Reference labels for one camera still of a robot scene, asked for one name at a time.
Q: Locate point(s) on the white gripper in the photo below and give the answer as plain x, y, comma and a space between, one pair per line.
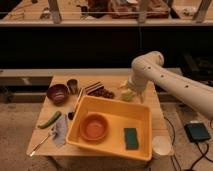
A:
139, 88

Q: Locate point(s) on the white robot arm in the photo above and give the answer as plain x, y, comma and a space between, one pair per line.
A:
148, 67

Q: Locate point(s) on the orange bowl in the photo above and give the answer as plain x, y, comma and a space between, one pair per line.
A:
93, 127

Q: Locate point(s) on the purple bowl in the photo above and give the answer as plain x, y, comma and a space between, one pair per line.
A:
57, 93

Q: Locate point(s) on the yellow-green pear toy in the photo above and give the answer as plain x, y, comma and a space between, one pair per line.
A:
126, 93

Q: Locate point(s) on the yellow plastic tub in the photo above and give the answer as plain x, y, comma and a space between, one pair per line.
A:
120, 115

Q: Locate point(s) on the striped brown block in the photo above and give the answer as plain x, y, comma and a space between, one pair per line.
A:
93, 87

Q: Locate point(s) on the green sponge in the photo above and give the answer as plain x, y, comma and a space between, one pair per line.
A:
131, 141

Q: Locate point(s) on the white cup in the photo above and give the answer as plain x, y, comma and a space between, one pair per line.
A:
161, 146

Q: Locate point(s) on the small metal cup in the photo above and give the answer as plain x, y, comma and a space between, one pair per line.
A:
73, 86

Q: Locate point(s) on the small dark eggplant toy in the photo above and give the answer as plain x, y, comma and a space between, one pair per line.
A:
70, 115

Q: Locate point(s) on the black floor box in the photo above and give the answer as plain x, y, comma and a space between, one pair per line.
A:
197, 132

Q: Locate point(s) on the green cucumber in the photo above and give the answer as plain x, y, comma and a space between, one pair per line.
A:
50, 121

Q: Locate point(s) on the grey cloth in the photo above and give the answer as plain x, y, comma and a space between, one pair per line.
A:
60, 130

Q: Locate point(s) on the wooden table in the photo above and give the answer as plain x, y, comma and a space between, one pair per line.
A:
159, 128

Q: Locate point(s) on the metal spoon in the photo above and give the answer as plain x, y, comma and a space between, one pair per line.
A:
50, 134

